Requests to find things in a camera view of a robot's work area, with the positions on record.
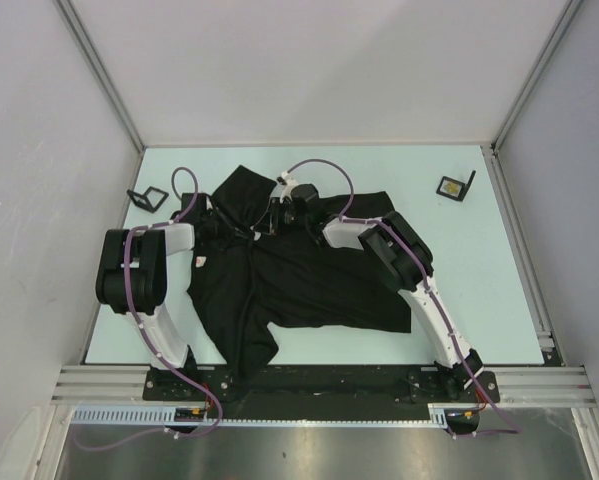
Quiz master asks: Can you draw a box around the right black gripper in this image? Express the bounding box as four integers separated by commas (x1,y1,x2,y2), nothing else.
253,198,310,236

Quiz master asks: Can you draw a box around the black t-shirt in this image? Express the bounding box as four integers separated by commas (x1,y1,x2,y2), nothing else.
183,164,413,381

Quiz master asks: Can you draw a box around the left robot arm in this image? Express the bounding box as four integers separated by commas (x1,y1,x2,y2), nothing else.
95,192,278,400

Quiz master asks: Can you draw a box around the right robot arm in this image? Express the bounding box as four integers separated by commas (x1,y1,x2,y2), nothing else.
252,180,484,401

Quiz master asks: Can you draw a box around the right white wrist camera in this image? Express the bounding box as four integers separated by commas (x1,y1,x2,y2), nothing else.
276,171,299,201

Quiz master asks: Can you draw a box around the left black wire stand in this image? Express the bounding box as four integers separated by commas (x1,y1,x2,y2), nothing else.
126,186,169,214

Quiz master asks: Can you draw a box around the black wire stand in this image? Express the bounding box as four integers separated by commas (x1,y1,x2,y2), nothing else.
436,170,476,202
126,186,169,214

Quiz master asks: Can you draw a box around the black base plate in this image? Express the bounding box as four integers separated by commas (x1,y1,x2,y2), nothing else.
142,365,500,433

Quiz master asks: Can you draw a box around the right black wire stand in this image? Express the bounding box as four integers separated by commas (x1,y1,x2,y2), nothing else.
436,170,476,202

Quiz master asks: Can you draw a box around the white cable duct rail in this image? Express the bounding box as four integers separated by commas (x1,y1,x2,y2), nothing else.
72,405,477,429

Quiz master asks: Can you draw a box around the aluminium frame rail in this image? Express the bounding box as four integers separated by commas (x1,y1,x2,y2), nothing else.
51,365,597,408

